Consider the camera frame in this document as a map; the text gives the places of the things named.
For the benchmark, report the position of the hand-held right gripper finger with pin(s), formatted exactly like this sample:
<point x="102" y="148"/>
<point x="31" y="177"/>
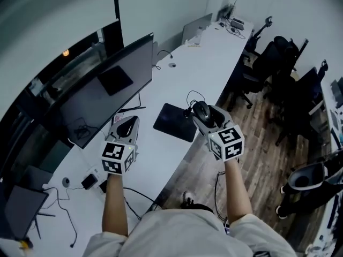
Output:
<point x="226" y="118"/>
<point x="201" y="128"/>

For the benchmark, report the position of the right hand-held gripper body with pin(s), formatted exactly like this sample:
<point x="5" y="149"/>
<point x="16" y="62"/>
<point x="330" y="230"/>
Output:
<point x="227" y="143"/>

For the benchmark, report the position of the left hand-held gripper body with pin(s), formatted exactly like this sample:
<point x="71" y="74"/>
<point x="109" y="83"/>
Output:
<point x="115" y="157"/>

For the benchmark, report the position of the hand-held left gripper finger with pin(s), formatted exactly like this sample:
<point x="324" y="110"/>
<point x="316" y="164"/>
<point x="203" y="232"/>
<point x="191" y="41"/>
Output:
<point x="136" y="132"/>
<point x="113" y="132"/>

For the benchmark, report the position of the black mouse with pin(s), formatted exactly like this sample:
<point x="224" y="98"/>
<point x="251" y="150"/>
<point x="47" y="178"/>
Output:
<point x="202" y="111"/>

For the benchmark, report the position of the person's right forearm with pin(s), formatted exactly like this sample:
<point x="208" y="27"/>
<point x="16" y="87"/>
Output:
<point x="238" y="191"/>

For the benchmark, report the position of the person's left forearm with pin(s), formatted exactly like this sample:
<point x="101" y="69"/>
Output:
<point x="115" y="205"/>

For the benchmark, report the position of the black mouse pad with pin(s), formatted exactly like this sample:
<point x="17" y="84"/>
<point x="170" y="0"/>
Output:
<point x="171" y="122"/>

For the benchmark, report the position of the pink paper slip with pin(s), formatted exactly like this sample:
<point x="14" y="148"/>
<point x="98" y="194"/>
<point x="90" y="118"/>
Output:
<point x="118" y="118"/>

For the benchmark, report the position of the white power strip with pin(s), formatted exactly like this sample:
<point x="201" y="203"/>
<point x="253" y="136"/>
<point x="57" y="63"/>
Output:
<point x="95" y="170"/>

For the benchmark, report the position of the large black curved monitor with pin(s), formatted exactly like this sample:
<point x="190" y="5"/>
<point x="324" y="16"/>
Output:
<point x="88" y="111"/>

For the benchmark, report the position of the black power adapter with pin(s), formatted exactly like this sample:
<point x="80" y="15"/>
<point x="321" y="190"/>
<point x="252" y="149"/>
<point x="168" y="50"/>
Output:
<point x="89" y="181"/>

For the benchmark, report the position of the round grey desk grommet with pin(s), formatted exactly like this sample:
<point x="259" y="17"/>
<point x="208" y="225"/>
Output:
<point x="66" y="182"/>
<point x="172" y="65"/>

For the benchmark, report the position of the person's white shoe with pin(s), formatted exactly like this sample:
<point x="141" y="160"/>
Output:
<point x="187" y="197"/>

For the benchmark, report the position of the person's black trouser leg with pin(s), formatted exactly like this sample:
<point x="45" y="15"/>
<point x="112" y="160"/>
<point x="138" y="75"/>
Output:
<point x="197" y="207"/>

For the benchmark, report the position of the yellow flat item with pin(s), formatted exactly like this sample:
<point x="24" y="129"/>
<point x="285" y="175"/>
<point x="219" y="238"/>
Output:
<point x="194" y="45"/>

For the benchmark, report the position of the white shell office chair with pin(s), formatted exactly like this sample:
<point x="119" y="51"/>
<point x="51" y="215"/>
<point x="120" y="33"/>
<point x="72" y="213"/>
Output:
<point x="305" y="181"/>

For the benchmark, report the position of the clear water bottle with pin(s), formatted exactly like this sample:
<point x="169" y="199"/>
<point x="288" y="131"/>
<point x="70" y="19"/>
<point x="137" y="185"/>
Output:
<point x="199" y="32"/>

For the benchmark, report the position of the grey box device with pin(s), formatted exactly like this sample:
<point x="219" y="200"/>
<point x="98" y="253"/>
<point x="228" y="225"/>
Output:
<point x="238" y="23"/>

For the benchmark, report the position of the person's white shirt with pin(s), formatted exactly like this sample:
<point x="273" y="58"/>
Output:
<point x="182" y="234"/>

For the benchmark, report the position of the black flat monitor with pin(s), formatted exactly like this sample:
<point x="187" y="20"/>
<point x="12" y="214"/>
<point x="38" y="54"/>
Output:
<point x="24" y="210"/>

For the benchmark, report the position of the grey laptop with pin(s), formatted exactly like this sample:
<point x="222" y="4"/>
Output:
<point x="232" y="11"/>

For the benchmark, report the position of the orange snack packet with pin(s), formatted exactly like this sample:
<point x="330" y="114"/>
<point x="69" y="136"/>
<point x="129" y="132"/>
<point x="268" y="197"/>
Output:
<point x="25" y="243"/>

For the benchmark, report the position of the black window post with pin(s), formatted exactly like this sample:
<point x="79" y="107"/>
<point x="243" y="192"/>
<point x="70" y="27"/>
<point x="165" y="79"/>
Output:
<point x="116" y="1"/>

